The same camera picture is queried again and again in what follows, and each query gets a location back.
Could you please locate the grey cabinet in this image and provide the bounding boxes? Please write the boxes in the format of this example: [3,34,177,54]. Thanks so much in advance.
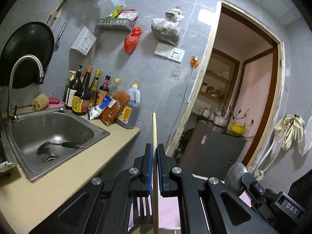
[177,119,247,179]

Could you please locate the clear hanging plastic bag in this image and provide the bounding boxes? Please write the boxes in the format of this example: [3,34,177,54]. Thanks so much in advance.
[297,117,312,157]

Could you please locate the wooden board with knife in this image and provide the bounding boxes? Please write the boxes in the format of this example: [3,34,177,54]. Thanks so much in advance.
[44,0,75,29]

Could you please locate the wooden shelf unit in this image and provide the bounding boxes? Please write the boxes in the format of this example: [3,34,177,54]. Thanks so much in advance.
[196,48,242,103]

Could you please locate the beige kitchen countertop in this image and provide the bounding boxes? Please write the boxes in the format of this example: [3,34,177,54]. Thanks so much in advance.
[0,105,142,234]

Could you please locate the orange noodle packet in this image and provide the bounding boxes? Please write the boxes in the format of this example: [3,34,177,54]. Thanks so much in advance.
[99,90,132,127]

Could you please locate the green bottle with yellow pump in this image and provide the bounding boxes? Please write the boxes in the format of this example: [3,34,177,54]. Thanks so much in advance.
[63,70,76,111]

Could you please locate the metal faucet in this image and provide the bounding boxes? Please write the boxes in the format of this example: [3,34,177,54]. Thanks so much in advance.
[6,55,45,125]

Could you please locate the large cooking oil jug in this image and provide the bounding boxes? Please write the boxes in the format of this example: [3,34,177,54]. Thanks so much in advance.
[115,82,142,129]

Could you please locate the metal spoon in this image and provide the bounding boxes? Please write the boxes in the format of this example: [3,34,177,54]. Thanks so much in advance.
[224,162,248,195]

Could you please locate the dark pump bottle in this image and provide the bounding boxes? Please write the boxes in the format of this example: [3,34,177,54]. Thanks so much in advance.
[66,65,84,112]

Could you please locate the wooden chopstick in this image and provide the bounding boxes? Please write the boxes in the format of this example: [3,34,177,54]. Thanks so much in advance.
[152,112,159,234]

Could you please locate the loofah sponge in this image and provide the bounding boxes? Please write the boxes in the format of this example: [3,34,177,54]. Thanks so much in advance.
[32,94,51,111]

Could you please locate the clear bag of dried goods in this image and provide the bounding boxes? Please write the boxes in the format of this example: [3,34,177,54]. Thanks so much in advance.
[151,7,185,46]

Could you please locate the small white wall basket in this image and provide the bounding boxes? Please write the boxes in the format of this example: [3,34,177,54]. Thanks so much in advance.
[70,26,98,55]

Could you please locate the blue and white packet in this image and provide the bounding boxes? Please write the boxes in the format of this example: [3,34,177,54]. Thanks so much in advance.
[87,95,117,121]

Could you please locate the soy sauce bottle yellow label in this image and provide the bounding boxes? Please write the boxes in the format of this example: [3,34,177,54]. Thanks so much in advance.
[72,66,95,117]

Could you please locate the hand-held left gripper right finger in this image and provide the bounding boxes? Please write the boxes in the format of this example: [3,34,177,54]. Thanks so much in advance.
[157,143,279,234]

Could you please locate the metal pot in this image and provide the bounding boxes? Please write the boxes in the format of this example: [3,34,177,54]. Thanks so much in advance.
[213,112,231,128]

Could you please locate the tied cloth rag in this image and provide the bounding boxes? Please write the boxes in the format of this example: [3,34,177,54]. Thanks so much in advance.
[247,165,265,181]

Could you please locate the cream rubber gloves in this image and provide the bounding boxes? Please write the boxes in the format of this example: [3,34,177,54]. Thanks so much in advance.
[274,114,306,152]

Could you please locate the dark bottle with yellow cap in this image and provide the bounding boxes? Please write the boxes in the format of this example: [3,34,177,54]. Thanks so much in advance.
[88,69,102,109]

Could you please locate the worn door frame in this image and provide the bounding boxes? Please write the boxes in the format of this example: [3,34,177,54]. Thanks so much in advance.
[165,0,285,168]

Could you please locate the grey wall shelf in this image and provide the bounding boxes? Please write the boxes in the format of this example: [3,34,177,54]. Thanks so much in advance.
[96,18,137,32]

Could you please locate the black-handled ladle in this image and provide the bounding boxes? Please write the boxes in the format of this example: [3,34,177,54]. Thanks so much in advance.
[36,141,85,154]

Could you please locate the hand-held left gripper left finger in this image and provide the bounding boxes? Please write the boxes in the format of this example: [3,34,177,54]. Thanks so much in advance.
[29,143,153,234]

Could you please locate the red plastic bag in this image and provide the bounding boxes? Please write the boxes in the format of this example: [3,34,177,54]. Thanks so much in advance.
[124,26,143,53]

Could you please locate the metal peeler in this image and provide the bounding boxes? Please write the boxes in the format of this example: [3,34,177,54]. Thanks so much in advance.
[54,20,69,51]

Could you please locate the yellow bowl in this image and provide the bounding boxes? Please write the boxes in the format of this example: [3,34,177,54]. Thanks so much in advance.
[230,121,246,135]

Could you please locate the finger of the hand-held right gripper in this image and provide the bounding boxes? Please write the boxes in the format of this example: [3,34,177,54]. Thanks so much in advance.
[241,172,265,201]

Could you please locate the steel sink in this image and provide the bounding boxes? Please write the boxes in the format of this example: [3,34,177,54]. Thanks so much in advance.
[0,107,111,182]

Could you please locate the white wall switch and socket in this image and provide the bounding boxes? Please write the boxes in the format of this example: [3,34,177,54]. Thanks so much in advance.
[154,42,186,63]

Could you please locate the clear bottle with yellow cap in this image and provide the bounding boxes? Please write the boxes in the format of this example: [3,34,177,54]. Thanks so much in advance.
[108,78,121,98]

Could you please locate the snack packets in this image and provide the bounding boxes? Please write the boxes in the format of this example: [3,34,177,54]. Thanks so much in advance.
[106,4,139,21]

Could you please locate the black frying pan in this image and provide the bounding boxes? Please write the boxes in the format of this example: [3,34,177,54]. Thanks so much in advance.
[0,21,55,90]

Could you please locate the dark bottle with red cap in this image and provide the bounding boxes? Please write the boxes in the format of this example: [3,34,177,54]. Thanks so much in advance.
[96,75,112,107]

